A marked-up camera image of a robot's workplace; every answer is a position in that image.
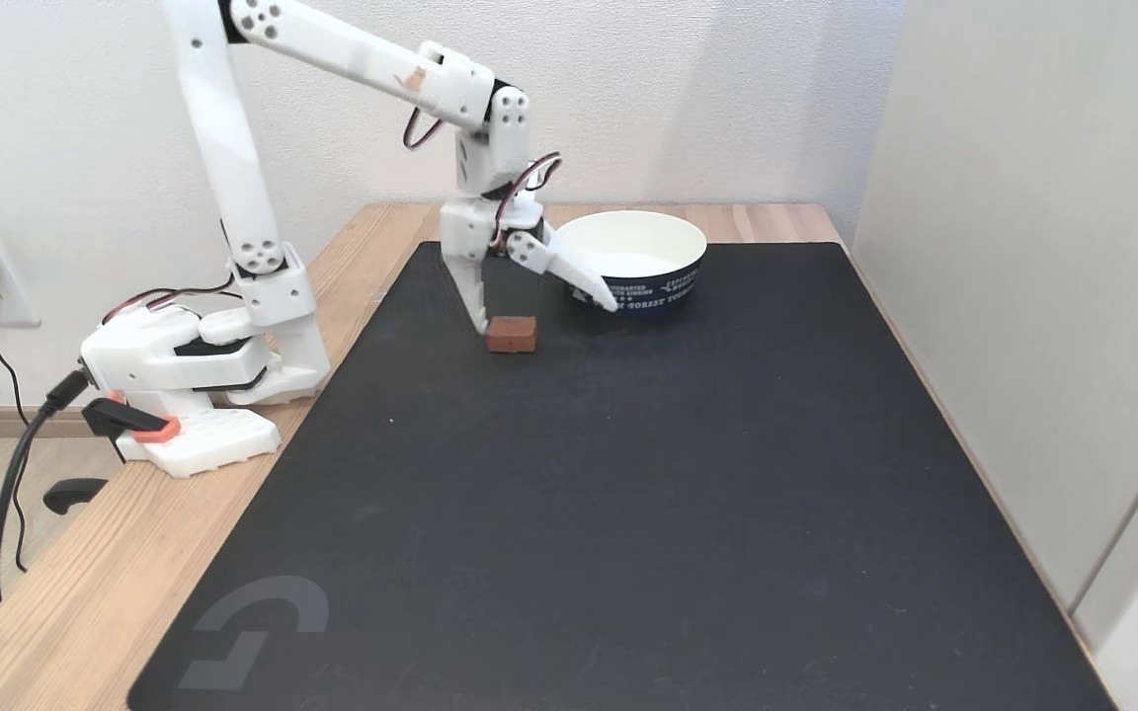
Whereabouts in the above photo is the thick black cable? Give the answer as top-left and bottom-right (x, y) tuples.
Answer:
(0, 369), (92, 609)

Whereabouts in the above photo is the white cabinet panel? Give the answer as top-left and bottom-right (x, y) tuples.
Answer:
(848, 0), (1138, 711)

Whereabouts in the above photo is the black and orange clamp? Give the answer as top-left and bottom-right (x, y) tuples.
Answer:
(42, 393), (183, 516)

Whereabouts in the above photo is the black desk mat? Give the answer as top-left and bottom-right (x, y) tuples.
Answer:
(126, 242), (1115, 711)

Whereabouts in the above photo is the thin black adapter cable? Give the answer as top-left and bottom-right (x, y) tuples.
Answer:
(0, 300), (32, 575)

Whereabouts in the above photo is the white wall outlet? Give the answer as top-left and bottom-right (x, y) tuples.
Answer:
(0, 235), (42, 329)

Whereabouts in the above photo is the navy and white paper bowl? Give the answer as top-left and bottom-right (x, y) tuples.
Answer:
(551, 210), (708, 315)

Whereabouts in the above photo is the red and black servo cable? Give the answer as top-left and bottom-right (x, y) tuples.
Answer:
(490, 151), (563, 249)

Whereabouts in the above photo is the brown block toy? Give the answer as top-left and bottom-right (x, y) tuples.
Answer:
(486, 316), (538, 355)

